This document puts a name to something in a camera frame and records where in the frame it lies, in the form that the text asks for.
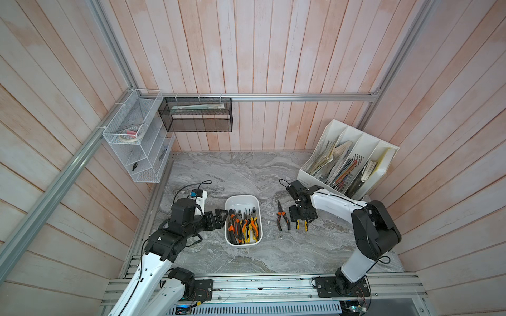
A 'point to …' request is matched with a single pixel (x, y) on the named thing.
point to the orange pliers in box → (234, 229)
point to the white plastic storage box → (240, 202)
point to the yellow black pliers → (298, 224)
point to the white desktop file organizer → (348, 161)
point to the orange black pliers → (281, 212)
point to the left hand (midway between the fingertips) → (218, 217)
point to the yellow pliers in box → (252, 225)
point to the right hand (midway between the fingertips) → (299, 215)
